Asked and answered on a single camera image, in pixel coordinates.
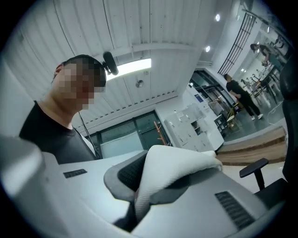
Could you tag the white cloth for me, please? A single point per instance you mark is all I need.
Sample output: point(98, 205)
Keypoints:
point(174, 162)

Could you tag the white locker wall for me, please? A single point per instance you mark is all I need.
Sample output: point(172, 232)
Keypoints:
point(193, 137)

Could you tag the wooden step platform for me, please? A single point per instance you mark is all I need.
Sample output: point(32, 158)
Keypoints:
point(251, 148)

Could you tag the round ceiling downlight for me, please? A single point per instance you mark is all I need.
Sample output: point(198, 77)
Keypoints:
point(207, 48)
point(217, 17)

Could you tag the dark work table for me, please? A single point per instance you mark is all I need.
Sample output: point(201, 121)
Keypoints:
point(267, 81)

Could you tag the wooden coat rack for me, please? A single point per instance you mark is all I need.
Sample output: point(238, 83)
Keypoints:
point(160, 133)

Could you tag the black framed glass door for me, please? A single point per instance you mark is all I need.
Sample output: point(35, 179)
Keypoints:
point(209, 88)

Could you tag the blue wall sign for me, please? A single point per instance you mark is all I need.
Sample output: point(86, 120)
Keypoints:
point(198, 98)

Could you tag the dark framed window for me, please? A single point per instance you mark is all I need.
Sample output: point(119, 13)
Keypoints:
point(121, 137)

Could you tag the person's black t-shirt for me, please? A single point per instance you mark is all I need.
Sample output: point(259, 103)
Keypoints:
point(51, 139)

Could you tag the round ceiling sensor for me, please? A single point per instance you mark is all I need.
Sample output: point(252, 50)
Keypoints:
point(139, 83)

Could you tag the long ceiling tube light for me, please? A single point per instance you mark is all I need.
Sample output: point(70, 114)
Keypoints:
point(132, 66)

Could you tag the black head-mounted camera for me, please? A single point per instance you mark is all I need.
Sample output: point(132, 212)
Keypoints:
point(110, 62)

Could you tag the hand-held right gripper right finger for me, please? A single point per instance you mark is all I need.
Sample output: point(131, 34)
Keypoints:
point(198, 216)

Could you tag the black balcony railing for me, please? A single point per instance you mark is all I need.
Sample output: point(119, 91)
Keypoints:
point(235, 41)

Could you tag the person's head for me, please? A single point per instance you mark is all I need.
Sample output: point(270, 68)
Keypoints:
point(74, 93)

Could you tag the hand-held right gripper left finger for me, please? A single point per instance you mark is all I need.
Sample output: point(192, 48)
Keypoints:
point(93, 186)

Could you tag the black mesh office chair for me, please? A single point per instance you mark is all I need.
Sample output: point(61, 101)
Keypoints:
point(289, 120)

